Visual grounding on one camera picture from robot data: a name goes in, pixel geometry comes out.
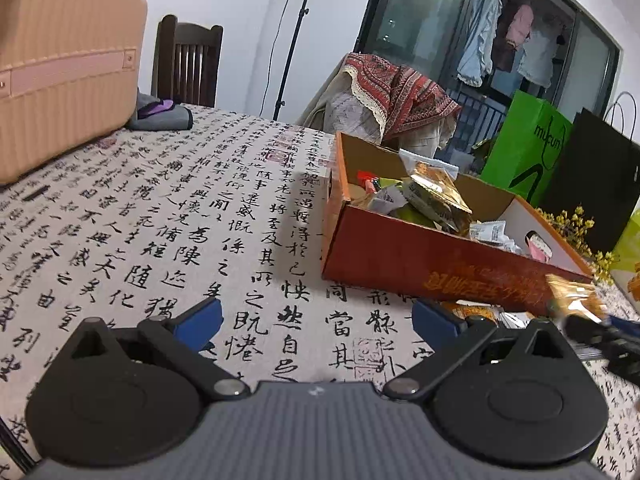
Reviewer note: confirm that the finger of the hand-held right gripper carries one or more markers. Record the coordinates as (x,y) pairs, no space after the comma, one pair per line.
(587,332)
(625,327)

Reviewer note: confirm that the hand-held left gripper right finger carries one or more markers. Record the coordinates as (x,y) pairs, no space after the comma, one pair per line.
(435,322)

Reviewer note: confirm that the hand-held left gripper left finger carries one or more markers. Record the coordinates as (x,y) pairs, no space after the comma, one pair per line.
(197,325)

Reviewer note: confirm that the golden snack packet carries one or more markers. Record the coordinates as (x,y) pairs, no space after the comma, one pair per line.
(575,297)

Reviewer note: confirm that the orange snack packet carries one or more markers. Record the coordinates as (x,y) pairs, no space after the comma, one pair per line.
(475,314)

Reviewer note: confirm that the red cardboard box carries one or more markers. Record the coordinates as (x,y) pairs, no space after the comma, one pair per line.
(390,255)

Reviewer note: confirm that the pile of small white packets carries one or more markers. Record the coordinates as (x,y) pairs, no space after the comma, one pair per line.
(440,200)

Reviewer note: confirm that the yellow-green snack carton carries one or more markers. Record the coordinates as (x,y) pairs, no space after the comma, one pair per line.
(629,260)

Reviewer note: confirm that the yellow flower sprig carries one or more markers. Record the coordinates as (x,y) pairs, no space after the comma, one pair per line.
(575,230)

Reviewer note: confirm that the black paper bag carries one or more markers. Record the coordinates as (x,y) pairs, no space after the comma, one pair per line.
(595,175)

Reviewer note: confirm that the green paper bag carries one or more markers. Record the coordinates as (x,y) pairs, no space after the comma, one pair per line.
(525,150)

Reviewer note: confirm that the grey and purple pouch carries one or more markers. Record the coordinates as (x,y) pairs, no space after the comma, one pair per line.
(160,115)

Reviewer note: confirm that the beige armchair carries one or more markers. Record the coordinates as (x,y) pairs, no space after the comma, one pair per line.
(350,110)

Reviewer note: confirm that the dark wooden chair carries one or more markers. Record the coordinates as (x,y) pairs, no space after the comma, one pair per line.
(187,60)

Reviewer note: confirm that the maroon hanging garment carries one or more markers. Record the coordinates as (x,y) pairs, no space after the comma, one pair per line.
(504,52)

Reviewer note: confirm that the white hanging garment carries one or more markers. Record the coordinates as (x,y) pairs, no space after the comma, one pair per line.
(539,57)

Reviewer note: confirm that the pink suitcase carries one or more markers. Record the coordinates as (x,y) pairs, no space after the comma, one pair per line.
(60,70)

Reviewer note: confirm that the light blue hanging garment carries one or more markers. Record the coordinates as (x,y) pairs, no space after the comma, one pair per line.
(480,35)

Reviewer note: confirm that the black light stand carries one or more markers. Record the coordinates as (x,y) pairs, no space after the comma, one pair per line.
(295,35)

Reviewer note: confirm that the pink hanging garment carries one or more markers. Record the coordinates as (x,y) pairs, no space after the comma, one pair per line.
(519,25)

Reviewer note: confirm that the dark framed glass door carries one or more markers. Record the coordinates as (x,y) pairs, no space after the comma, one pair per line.
(415,10)

